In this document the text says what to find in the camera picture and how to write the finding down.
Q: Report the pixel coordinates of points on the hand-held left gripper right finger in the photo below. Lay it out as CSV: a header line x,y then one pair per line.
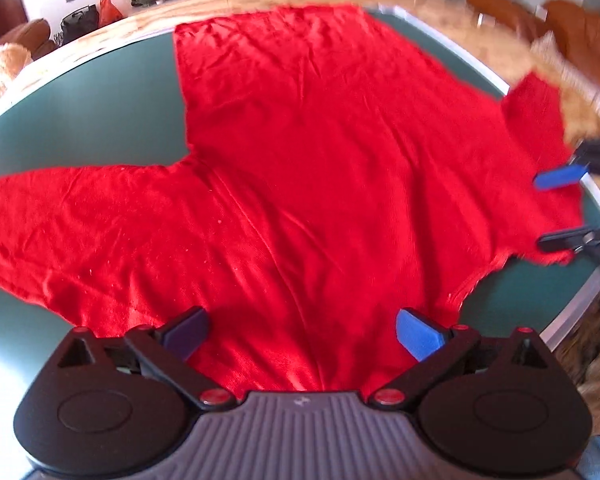
x,y
420,332

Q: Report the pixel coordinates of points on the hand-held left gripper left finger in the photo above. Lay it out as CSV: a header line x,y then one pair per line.
x,y
187,332

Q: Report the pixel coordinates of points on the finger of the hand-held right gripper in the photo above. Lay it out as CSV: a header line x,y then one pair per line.
x,y
560,177
565,240

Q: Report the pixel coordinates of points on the red knit cardigan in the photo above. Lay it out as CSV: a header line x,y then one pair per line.
x,y
305,160

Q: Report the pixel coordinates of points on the round wooden table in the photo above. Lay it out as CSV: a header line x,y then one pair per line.
x,y
430,15

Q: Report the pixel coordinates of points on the green table mat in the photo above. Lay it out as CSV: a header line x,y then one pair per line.
x,y
105,110

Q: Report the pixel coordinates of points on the beige quilted sofa cover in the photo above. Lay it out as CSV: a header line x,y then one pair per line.
x,y
2,67

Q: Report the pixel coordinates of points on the black bag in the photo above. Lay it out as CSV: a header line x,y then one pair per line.
x,y
78,25

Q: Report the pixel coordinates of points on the red plastic bag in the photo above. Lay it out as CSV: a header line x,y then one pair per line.
x,y
109,10

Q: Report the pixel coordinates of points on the brown leather armchair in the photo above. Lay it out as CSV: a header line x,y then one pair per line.
x,y
25,35

